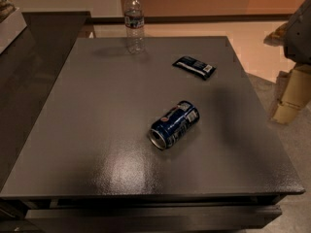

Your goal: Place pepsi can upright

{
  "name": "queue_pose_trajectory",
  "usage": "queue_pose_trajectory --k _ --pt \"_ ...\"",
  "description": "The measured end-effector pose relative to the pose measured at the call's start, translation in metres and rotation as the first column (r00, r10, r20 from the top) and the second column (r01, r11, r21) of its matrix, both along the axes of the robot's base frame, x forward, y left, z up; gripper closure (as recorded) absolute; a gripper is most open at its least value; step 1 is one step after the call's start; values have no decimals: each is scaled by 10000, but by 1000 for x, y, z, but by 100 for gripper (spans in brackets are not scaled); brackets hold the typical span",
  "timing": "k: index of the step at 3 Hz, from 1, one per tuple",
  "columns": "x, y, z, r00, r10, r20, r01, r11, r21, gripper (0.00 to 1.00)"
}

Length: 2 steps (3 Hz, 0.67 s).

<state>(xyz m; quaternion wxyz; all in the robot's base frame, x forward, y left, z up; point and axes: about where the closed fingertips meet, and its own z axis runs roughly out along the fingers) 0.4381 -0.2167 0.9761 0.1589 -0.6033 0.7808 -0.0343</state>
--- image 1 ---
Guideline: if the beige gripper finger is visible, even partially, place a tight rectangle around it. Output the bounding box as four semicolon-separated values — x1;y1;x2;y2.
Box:
271;64;311;124

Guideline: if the blue pepsi can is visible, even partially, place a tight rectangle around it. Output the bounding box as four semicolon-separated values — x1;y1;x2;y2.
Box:
149;101;200;150

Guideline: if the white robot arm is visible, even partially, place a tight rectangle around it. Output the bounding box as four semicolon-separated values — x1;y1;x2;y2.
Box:
271;0;311;124

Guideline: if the dark blue snack packet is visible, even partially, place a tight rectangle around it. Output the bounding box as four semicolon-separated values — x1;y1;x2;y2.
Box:
173;56;216;81

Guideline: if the grey drawer front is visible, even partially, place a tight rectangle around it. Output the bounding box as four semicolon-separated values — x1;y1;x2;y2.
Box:
26;206;282;233

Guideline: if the clear plastic water bottle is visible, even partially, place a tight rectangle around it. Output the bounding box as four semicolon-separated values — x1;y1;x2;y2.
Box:
124;0;145;54

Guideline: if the dark side table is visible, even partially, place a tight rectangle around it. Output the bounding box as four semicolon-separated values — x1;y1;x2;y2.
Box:
0;11;90;189

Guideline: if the white box on side table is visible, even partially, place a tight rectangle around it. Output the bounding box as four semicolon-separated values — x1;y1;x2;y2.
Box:
0;0;27;53

